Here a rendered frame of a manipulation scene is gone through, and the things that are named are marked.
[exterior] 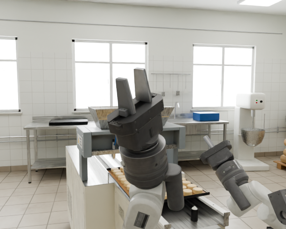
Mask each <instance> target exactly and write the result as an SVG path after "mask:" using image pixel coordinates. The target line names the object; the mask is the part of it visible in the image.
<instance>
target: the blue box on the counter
mask: <svg viewBox="0 0 286 229"><path fill-rule="evenodd" d="M193 119H194V120H198V121H214V120H219V113H216V112H193Z"/></svg>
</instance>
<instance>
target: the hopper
mask: <svg viewBox="0 0 286 229"><path fill-rule="evenodd" d="M88 109H89V111H90V113H91V115H92V118H93V120H94V122H95V124H96V126H97V127H98V128H100V129H109V126H108V121H107V115H108V114H110V113H112V112H113V111H115V110H116V109H118V106H88ZM173 109H174V107H171V106H164V110H163V111H162V112H161V114H162V122H163V126H164V125H165V124H166V122H167V120H168V118H169V116H170V114H171V113H172V111H173Z"/></svg>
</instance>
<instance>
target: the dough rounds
mask: <svg viewBox="0 0 286 229"><path fill-rule="evenodd" d="M108 172H109V173H110V174H111V175H112V176H113V178H114V179H115V180H116V181H117V182H118V184H119V185H120V186H121V187H122V188H123V189H124V191H125V192H126V193H127V194H128V195H129V189H130V185H131V184H130V183H129V182H128V181H127V180H126V178H125V174H124V170H123V166H122V167H120V169H118V168H116V167H114V168H111V170H109V171H108ZM182 184H183V195H184V196H188V195H193V194H201V193H205V192H204V191H203V190H202V188H199V187H197V186H196V185H195V184H191V182H190V181H187V180H186V179H185V178H182ZM165 199H167V193H166V195H165Z"/></svg>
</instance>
